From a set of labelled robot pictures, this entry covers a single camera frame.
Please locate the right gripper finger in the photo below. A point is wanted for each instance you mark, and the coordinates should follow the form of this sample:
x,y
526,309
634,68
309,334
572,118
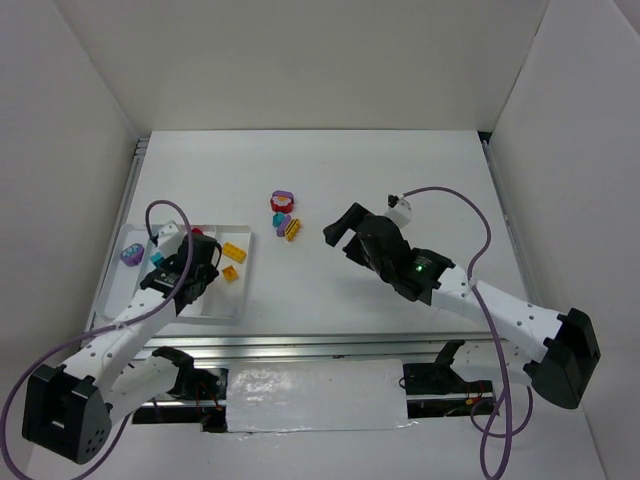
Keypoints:
x,y
348,221
353,249

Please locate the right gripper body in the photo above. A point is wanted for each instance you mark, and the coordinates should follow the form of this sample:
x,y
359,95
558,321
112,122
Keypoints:
x,y
354,235

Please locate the yellow striped brick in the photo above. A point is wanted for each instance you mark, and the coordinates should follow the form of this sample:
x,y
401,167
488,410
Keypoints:
x,y
292,229

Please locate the teal purple brick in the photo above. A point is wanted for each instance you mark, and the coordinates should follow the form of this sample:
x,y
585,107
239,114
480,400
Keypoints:
x,y
280,222

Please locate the yellow small square brick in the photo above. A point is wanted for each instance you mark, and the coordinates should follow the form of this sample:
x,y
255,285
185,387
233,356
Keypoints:
x,y
230,274

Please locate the purple paw brick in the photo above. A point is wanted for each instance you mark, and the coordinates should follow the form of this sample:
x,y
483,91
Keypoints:
x,y
132,255

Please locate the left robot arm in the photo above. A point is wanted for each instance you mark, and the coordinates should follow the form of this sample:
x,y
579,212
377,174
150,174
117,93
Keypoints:
x,y
70,409

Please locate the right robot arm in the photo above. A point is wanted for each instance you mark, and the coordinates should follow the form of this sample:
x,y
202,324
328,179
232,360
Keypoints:
x,y
560,350

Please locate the purple red flower brick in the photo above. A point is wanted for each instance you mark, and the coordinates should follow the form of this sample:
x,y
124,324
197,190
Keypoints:
x,y
282,201

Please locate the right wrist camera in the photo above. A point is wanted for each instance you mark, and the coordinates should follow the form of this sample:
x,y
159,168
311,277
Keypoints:
x,y
399,210

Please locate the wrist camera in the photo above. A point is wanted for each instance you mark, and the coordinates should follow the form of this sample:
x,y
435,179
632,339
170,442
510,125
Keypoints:
x,y
168,239
399,210

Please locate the aluminium frame rail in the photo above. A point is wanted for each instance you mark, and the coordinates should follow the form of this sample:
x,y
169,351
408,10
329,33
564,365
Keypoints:
x,y
217,349

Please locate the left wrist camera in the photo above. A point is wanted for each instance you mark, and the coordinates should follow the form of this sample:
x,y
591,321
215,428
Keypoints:
x,y
168,239

